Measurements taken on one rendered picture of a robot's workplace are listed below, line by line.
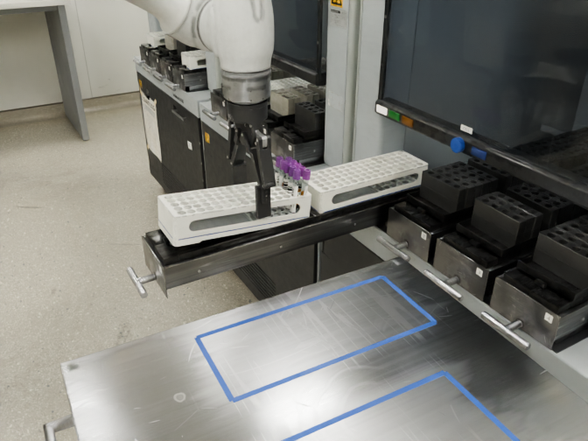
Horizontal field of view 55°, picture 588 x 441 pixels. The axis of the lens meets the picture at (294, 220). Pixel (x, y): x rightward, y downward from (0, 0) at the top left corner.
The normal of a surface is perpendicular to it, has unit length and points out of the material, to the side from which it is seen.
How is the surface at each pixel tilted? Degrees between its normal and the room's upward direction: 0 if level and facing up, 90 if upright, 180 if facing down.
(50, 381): 0
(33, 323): 0
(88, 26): 90
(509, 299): 90
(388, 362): 0
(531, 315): 90
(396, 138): 90
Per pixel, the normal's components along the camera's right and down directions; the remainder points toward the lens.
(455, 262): -0.87, 0.25
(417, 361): 0.00, -0.87
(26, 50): 0.50, 0.42
